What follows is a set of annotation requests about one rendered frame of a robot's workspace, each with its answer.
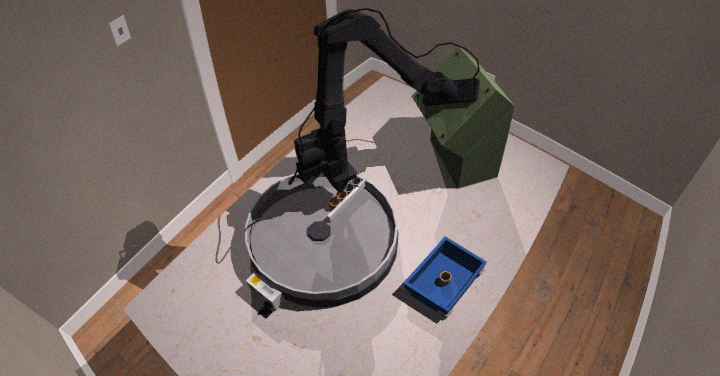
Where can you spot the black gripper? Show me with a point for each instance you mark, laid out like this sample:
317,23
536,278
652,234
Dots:
349,173

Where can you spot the bronze bushing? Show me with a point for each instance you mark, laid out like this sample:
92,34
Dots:
343,193
445,282
332,201

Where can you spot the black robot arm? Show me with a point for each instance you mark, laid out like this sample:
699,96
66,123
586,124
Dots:
330,112

